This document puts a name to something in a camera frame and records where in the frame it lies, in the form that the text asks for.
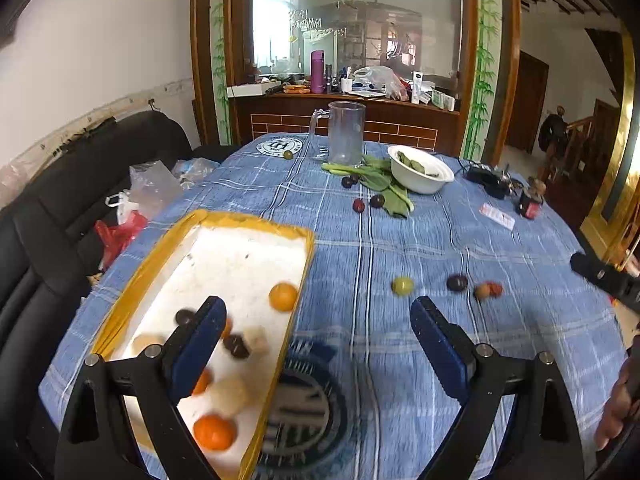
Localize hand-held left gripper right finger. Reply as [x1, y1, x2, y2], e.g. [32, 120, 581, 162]
[410, 296, 586, 480]

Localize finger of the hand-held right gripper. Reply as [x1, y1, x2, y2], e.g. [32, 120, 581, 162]
[570, 252, 640, 312]

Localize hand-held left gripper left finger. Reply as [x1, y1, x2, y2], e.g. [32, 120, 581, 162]
[55, 296, 228, 480]

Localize dark passion fruit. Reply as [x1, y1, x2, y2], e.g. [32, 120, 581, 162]
[223, 334, 251, 359]

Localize yellow foam box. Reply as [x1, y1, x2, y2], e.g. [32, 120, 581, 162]
[92, 210, 317, 480]

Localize person's right hand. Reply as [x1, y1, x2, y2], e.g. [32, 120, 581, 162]
[595, 347, 640, 452]

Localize white red card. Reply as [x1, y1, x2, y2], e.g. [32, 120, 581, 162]
[479, 203, 516, 229]

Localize wooden stair railing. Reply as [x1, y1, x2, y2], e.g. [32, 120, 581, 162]
[542, 115, 598, 186]

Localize red plastic bag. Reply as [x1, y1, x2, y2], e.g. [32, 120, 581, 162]
[94, 211, 148, 271]

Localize black electronic device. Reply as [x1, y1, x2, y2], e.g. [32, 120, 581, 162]
[466, 164, 511, 200]

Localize white plastic bag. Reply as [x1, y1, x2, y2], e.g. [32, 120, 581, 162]
[105, 192, 133, 226]

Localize white bowl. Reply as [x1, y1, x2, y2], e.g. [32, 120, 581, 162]
[387, 145, 456, 195]

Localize blue clear plastic bag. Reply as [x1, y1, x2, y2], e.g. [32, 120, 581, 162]
[172, 157, 221, 191]

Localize green leafy vegetable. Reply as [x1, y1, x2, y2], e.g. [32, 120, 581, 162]
[321, 155, 415, 219]

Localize green leaves in bowl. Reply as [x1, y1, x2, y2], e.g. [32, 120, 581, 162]
[397, 152, 441, 177]

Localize brown wooden door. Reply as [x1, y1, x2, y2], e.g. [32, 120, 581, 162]
[506, 50, 550, 153]

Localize black sofa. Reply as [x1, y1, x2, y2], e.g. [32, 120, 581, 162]
[0, 110, 241, 480]

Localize clear glass pitcher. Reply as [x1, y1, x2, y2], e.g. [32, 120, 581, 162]
[307, 101, 367, 167]

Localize wooden counter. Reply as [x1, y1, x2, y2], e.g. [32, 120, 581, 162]
[235, 94, 461, 151]

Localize white flat box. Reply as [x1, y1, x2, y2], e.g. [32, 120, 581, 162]
[227, 82, 268, 98]

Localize clear plastic bag with goods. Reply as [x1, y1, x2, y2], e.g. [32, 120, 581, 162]
[352, 66, 406, 101]

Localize purple thermos bottle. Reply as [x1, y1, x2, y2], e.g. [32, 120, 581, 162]
[310, 50, 326, 94]

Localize gold frame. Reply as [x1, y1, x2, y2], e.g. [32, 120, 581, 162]
[580, 30, 640, 266]

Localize bamboo wall decoration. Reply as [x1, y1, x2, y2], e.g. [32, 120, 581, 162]
[210, 0, 231, 143]
[462, 0, 501, 161]

